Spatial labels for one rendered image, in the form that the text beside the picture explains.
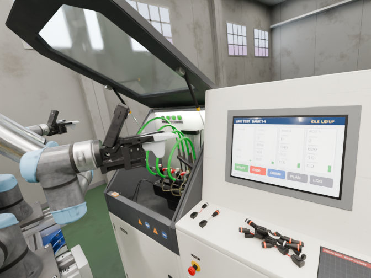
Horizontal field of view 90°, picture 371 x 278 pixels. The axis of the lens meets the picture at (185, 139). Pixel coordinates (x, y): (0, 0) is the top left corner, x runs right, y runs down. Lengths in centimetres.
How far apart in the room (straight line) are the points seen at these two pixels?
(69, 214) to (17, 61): 337
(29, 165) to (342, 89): 92
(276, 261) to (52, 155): 73
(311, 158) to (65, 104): 355
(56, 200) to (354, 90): 91
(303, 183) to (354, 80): 39
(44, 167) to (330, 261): 86
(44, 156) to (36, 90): 325
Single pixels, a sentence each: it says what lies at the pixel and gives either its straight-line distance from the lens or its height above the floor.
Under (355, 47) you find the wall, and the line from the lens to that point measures 870.
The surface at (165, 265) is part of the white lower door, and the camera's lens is 123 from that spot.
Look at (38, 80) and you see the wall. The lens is 376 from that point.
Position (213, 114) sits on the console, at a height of 143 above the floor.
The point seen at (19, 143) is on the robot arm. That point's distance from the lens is 67.
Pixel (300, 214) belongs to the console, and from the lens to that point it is 89.
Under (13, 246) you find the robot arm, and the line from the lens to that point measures 82.
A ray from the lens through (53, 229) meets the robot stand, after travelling 136.
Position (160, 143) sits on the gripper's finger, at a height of 145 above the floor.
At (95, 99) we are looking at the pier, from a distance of 369.
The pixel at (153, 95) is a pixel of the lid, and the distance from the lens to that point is 135.
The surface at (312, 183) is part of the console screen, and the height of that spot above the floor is 117.
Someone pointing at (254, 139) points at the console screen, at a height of 132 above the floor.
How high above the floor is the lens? 156
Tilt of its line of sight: 14 degrees down
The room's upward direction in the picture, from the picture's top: 8 degrees counter-clockwise
